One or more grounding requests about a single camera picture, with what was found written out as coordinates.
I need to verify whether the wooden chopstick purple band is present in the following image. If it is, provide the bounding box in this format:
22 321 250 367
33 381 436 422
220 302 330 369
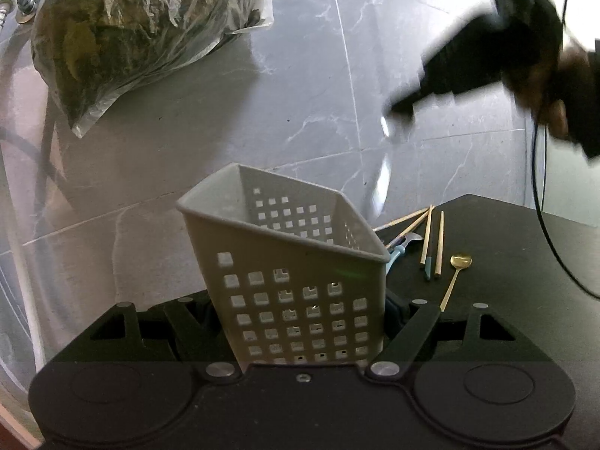
372 207 429 233

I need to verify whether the wooden chopstick teal tip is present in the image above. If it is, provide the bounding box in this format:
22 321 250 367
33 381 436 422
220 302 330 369
420 204 434 281

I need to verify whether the white perforated utensil basket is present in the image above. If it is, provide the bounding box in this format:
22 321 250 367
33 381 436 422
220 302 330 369
177 163 390 367

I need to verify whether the black round table mat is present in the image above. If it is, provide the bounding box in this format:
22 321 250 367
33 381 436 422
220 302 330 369
374 193 600 450

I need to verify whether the right hand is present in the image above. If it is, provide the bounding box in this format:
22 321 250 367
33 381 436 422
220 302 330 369
510 44 599 158

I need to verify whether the clear plastic bag of greens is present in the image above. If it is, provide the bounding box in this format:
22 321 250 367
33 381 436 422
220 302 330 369
30 0 274 137

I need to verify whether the plain wooden chopstick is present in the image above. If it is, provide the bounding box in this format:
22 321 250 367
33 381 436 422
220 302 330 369
434 211 444 278

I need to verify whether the white hose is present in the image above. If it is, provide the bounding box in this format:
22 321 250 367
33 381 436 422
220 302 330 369
0 51 48 376

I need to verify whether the black cable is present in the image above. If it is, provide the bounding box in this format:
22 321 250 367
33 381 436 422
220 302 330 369
531 0 600 300

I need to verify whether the gold spoon black handle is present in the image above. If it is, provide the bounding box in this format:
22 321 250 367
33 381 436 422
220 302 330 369
439 254 473 312

